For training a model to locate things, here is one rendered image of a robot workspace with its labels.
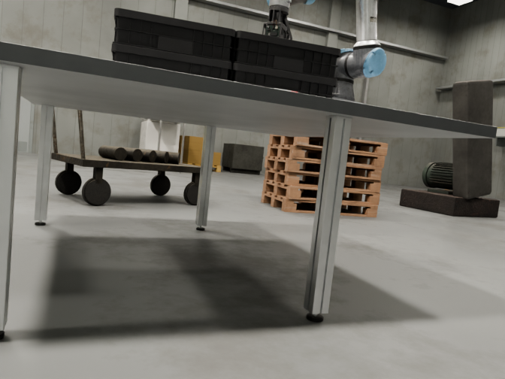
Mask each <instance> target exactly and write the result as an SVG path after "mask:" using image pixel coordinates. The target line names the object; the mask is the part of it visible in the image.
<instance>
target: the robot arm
mask: <svg viewBox="0 0 505 379"><path fill-rule="evenodd" d="M314 2H315V0H267V3H268V6H269V15H268V22H267V23H263V31H262V34H264V28H265V35H270V36H274V37H278V38H285V39H290V40H292V33H291V31H290V28H289V22H288V19H287V15H289V6H291V5H296V4H298V3H304V4H306V5H311V4H312V3H314ZM266 24H267V25H266ZM336 65H337V66H338V67H337V68H336V69H335V76H334V77H335V78H337V86H336V87H334V88H333V96H334V97H337V98H341V99H347V100H350V101H355V96H354V91H353V83H354V79H355V78H364V77H376V76H378V75H380V74H381V73H382V71H383V70H384V68H385V66H386V54H385V51H384V50H383V49H382V48H380V43H379V42H378V41H377V33H376V0H356V44H355V45H354V46H353V49H341V52H340V57H338V58H337V63H336Z"/></svg>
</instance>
